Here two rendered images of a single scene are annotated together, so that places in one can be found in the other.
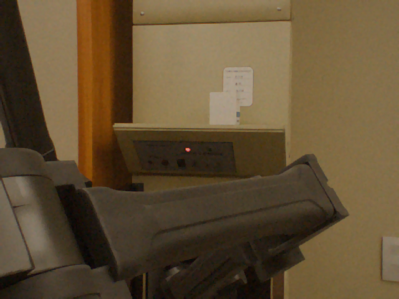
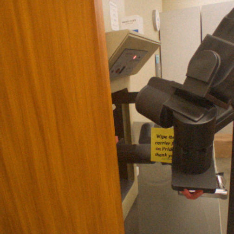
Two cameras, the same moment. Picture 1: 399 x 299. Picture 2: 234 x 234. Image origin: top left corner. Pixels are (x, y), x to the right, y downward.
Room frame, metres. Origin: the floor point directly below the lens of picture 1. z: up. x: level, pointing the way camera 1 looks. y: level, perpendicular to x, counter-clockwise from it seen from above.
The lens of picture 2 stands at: (0.98, 0.57, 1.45)
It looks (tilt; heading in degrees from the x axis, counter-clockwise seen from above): 14 degrees down; 282
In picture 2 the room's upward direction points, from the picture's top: 5 degrees counter-clockwise
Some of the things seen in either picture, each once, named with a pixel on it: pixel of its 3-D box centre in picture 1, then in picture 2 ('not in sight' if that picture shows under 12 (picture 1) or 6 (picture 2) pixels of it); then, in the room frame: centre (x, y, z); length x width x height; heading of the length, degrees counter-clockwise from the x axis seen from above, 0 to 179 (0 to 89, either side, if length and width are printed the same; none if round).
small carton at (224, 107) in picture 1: (224, 108); (132, 29); (1.05, -0.05, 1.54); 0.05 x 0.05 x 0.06; 78
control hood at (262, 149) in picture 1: (202, 150); (129, 58); (1.05, 0.00, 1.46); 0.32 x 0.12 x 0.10; 78
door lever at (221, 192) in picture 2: not in sight; (202, 187); (0.91, 0.19, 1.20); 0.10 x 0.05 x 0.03; 174
